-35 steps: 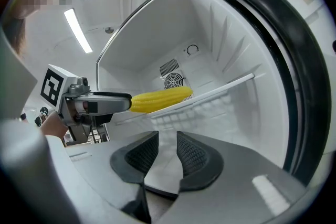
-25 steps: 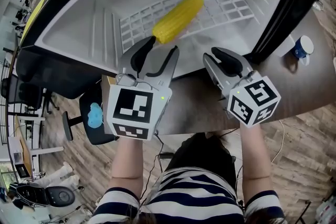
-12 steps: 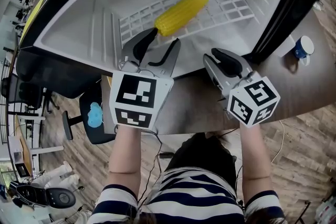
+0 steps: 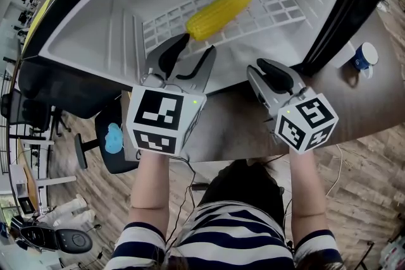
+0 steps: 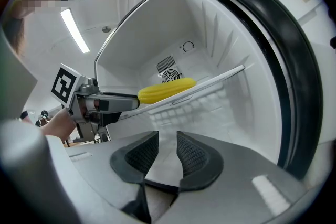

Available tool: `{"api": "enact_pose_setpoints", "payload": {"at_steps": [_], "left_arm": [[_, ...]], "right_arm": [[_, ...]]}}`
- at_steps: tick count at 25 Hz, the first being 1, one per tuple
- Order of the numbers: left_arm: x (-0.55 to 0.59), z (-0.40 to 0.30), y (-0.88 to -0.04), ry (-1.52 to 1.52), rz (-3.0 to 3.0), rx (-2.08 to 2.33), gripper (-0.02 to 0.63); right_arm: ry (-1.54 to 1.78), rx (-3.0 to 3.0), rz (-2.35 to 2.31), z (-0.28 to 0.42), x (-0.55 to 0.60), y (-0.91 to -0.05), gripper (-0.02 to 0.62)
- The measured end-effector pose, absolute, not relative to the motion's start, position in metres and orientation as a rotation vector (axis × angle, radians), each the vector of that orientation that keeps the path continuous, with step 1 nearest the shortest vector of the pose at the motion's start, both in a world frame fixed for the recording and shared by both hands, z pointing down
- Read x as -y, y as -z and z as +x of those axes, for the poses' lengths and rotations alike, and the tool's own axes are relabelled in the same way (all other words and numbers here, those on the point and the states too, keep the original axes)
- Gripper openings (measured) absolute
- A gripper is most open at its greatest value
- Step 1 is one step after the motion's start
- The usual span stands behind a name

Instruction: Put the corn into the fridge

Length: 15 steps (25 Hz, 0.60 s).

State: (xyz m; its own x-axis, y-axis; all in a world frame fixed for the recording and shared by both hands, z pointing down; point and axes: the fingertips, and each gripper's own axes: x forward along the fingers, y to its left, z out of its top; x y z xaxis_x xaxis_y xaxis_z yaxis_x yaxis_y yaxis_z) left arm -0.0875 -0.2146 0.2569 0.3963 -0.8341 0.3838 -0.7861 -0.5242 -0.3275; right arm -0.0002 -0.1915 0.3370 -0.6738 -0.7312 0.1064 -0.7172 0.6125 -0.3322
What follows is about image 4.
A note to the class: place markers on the black power adapter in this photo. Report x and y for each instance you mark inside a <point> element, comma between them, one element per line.
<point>199,186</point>

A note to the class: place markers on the white desk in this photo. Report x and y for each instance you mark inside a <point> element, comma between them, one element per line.
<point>47,181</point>

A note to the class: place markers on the black trousers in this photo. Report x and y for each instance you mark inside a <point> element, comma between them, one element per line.
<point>243,183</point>

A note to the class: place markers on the black mesh office chair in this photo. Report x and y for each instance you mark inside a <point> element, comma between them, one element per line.
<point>28,114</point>

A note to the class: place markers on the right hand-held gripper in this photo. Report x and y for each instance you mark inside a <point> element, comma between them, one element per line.
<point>307,123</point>

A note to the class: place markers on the light blue cloth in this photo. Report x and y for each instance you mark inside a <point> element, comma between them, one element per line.
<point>114,137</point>

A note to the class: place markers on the white grid shelf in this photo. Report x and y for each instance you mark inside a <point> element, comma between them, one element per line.
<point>278,6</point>

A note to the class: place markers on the yellow corn cob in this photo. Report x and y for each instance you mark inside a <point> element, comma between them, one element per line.
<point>218,14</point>

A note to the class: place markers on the navy white striped shirt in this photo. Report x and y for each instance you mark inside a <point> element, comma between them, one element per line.
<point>221,243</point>

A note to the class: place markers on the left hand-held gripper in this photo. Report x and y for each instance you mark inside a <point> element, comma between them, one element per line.
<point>158,117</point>

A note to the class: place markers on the person's left forearm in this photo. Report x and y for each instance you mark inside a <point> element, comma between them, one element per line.
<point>150,193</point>

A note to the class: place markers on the blue mug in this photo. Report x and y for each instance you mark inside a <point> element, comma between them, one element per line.
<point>364,57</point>

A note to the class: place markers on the person's right forearm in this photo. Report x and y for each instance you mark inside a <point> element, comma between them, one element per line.
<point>308,189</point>

